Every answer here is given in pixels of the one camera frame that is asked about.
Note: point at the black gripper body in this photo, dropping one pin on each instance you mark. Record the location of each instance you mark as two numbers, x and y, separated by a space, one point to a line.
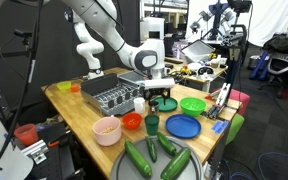
159 92

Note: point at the small steel jug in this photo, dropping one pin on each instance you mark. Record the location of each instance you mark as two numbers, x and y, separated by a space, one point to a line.
153 108

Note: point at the tan poured grains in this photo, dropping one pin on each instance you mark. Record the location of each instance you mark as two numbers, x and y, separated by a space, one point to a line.
107 130

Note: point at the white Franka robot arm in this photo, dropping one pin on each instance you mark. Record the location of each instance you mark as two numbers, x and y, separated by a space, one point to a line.
97 16

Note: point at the dark green plate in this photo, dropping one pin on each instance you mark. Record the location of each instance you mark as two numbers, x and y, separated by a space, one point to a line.
170 105

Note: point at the white cup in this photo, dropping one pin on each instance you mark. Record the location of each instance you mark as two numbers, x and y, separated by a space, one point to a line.
139 106

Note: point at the dark green cup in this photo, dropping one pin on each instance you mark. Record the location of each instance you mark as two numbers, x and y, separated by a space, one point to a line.
152 126

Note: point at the black power brick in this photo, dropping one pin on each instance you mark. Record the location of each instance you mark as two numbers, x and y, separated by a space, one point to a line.
169 66

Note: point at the bright green bowl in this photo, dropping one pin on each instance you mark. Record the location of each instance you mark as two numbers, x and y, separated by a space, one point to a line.
193 107

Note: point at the grey plastic bin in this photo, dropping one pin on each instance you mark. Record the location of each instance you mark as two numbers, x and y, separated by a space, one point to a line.
130 78

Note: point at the blue plate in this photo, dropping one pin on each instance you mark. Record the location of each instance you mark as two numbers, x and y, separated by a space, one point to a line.
183 126

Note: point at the yellow toy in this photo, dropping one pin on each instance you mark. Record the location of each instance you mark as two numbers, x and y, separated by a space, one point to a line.
184 70

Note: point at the black keyboard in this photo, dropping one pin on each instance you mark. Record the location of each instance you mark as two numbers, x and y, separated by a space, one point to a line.
174 60

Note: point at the wooden side desk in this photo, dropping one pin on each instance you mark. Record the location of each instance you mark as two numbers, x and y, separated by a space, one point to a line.
197 80

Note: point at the medium green cucumber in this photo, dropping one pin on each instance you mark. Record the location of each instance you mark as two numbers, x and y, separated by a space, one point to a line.
166 144

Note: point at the grey dish rack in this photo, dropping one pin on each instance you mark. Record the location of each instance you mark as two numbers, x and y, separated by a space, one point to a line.
104 96

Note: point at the white goggles headset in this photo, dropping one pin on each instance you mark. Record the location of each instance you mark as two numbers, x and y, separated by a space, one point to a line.
205 70

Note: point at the small dark green cucumber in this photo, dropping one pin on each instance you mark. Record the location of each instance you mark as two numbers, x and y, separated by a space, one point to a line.
151 150

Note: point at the white and black tool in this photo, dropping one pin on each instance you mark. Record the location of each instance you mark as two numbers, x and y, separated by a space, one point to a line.
221 98

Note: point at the grey tablet screen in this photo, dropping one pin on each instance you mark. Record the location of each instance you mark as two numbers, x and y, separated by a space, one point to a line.
197 50

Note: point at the pink bowl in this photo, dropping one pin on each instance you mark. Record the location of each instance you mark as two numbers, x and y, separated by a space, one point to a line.
107 140

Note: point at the long green cucumber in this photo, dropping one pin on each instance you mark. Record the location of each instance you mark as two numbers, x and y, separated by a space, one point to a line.
137 158

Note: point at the blue tape piece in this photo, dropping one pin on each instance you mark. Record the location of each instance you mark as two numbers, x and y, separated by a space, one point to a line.
220 127

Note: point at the large zucchini with stem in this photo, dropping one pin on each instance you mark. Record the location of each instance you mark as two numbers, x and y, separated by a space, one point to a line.
175 164

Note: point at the white computer tower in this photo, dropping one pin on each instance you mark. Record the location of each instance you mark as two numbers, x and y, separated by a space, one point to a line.
154 25

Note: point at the round grey tray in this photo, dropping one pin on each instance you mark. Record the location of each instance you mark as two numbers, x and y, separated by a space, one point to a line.
155 170

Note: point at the green cushion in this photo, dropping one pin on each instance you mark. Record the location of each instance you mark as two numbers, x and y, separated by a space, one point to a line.
234 126

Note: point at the pink stool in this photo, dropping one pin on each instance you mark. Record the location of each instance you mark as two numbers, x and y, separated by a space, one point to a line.
240 98

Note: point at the lime green small bowl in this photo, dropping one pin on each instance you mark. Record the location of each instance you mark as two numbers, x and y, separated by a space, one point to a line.
64 86

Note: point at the blue multi-head rig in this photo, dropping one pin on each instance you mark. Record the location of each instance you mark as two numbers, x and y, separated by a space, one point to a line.
215 18

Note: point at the black optical breadboard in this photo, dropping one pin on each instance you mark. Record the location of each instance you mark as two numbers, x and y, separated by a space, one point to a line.
62 163

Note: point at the grey office chair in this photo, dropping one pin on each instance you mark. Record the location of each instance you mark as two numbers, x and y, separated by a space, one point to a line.
282 66

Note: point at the black slanted pole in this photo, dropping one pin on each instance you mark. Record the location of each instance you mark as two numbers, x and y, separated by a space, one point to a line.
31 71

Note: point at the red plastic cup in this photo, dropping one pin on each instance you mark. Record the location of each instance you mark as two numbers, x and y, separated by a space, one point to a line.
25 135

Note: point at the dark jacket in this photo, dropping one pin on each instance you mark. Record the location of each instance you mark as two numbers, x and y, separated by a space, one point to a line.
284 43

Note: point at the white domed machine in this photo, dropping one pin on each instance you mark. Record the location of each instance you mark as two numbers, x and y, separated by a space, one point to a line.
0 153

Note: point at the black camera on pole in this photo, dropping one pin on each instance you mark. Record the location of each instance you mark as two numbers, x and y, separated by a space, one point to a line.
240 6

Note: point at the aluminium extrusion bracket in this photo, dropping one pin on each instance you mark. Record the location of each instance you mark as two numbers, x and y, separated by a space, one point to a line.
35 151

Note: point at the black camera on boom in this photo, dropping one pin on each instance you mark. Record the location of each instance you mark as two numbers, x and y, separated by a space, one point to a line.
22 33

